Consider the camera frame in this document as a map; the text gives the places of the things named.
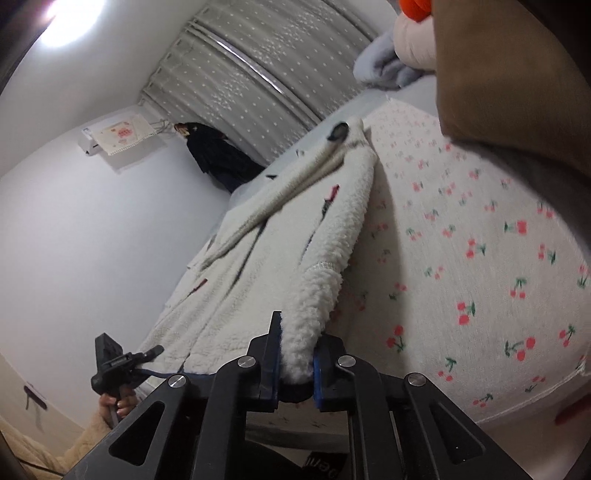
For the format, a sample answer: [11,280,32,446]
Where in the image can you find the person's left hand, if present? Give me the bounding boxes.
[98,389,138,424]

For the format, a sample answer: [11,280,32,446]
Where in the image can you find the round ceiling light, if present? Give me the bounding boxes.
[33,0,112,48]

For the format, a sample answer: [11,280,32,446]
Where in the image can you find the pink pillow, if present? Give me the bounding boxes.
[392,6,440,71]

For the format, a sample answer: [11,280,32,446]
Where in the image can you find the dark wall hook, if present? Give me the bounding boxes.
[23,382,49,411]

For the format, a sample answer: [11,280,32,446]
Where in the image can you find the floral air conditioner cover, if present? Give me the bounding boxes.
[91,108,158,157]

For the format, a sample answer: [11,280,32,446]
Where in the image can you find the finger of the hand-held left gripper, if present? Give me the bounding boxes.
[130,344,165,371]

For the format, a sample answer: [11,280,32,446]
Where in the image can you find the cherry print blanket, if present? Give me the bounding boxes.
[322,99,591,428]

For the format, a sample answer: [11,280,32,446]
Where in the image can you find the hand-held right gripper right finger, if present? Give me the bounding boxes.
[312,338,514,480]

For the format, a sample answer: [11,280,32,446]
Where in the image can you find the person's left forearm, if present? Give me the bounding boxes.
[62,411,117,469]

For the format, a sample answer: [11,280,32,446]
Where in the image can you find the brown cushion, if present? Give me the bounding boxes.
[431,0,591,186]

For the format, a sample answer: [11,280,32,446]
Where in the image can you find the dark hanging clothes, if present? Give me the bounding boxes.
[174,121,267,195]

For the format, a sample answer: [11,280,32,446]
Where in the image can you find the orange pumpkin plush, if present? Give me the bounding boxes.
[397,0,437,24]

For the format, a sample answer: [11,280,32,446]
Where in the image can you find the black slipper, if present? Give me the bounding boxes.
[299,449,348,480]

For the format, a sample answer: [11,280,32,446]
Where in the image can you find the white fleece jacket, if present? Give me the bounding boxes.
[137,117,380,387]

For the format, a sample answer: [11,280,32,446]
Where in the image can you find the pink red cloth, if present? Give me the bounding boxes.
[553,396,591,426]

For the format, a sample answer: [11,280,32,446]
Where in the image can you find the folded grey blanket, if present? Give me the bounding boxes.
[353,34,435,89]

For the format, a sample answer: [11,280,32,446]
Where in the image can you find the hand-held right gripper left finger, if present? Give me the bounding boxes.
[67,311,283,480]

